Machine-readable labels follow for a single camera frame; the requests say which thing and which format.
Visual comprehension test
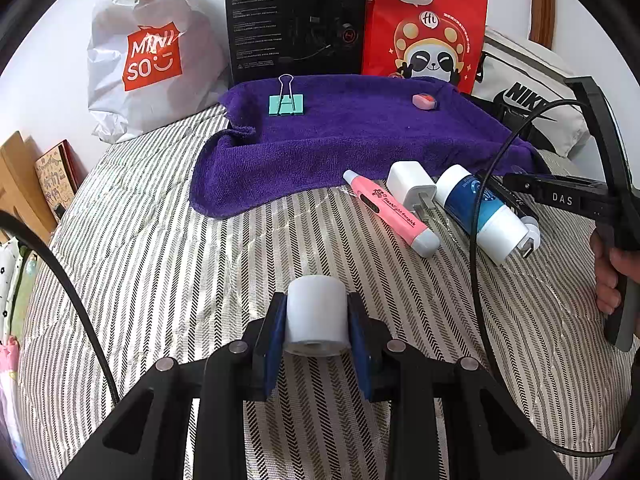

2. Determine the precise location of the striped quilt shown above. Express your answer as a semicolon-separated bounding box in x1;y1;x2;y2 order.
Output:
15;104;640;480

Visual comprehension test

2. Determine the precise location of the small white adapter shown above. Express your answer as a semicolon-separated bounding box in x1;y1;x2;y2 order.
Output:
517;224;544;261

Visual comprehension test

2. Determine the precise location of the white charger plug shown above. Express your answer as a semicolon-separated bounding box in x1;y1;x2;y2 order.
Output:
386;161;437;218

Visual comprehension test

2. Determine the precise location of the white waist bag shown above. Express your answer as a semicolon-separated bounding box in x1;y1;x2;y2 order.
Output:
470;26;591;155

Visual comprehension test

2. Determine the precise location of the wooden board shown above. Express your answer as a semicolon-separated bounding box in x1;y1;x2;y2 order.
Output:
0;130;57;247

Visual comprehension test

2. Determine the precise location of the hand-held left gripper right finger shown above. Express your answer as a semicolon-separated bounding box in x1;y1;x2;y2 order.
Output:
347;291;576;480

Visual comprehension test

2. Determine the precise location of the pink highlighter pen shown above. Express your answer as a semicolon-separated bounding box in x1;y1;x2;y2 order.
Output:
342;169;441;259

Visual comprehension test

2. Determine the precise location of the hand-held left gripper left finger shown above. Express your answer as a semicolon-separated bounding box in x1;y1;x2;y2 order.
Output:
59;290;288;480

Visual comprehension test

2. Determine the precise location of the illustrated book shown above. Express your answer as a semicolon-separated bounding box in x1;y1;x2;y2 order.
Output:
34;139;92;222

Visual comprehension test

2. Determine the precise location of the printed cloth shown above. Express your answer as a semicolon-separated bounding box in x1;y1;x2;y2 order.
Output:
0;237;43;461

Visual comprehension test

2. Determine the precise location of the white plastic shopping bag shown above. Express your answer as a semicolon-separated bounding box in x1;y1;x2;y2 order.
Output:
86;0;232;145

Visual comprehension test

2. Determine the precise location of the black headset box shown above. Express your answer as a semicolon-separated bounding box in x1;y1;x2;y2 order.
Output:
223;0;369;87

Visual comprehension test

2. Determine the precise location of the blue and white bottle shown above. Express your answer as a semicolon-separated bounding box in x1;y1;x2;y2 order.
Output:
433;164;531;265

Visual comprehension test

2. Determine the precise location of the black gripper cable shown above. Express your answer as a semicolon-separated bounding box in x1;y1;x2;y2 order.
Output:
467;99;640;457
0;209;122;407

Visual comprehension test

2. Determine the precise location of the white tape roll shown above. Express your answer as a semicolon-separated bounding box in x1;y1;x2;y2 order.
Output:
284;275;352;358

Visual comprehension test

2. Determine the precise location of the teal binder clip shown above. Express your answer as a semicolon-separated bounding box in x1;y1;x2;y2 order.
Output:
268;74;306;117

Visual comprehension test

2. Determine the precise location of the red panda paper bag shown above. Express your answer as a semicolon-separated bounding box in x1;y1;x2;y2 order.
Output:
361;0;489;95

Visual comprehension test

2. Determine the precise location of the purple towel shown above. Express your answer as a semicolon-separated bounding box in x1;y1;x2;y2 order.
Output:
190;74;543;220

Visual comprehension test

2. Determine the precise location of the wooden headboard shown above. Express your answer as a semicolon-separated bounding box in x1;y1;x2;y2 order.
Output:
526;0;559;52

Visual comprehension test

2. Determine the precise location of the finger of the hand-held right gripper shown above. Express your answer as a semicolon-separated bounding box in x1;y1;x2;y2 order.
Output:
502;172;538;201

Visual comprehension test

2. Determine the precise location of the person's right hand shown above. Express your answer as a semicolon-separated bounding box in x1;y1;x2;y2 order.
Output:
588;231;640;317

